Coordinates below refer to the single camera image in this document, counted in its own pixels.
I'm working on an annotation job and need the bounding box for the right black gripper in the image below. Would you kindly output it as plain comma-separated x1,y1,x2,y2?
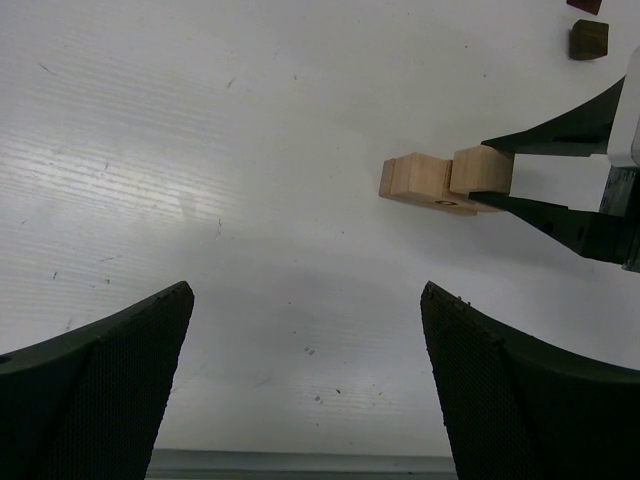
470,77,639,273

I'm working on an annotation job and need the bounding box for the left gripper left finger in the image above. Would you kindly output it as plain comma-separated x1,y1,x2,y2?
1,281,195,479

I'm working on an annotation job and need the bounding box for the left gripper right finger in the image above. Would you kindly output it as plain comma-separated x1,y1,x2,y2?
420,282,639,479

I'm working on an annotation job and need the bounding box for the long light wood block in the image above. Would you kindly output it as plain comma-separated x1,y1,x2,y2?
379,159,502,216

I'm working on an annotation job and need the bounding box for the dark brown house block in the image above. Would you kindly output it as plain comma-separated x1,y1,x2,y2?
566,0,602,15

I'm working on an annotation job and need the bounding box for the dark brown wood block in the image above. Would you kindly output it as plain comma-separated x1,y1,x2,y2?
568,19,609,61

